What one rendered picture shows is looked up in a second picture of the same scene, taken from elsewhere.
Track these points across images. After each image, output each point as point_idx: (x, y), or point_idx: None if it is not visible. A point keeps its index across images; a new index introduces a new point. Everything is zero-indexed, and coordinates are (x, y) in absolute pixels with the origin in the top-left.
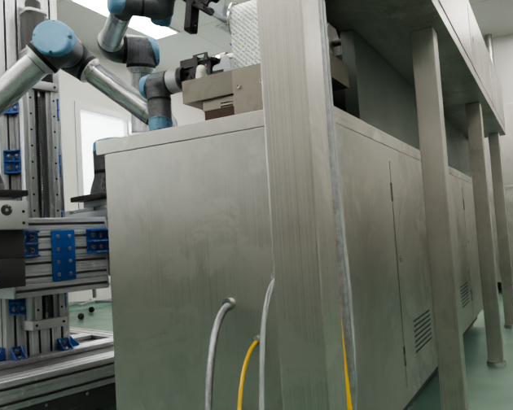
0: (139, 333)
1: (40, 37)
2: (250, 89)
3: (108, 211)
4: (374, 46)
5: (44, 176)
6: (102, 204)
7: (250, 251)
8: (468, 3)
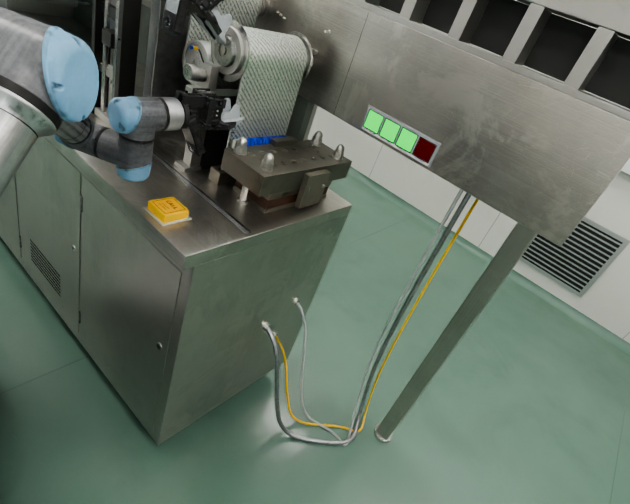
0: (195, 377)
1: (70, 92)
2: (314, 191)
3: (186, 313)
4: None
5: None
6: None
7: (287, 294)
8: None
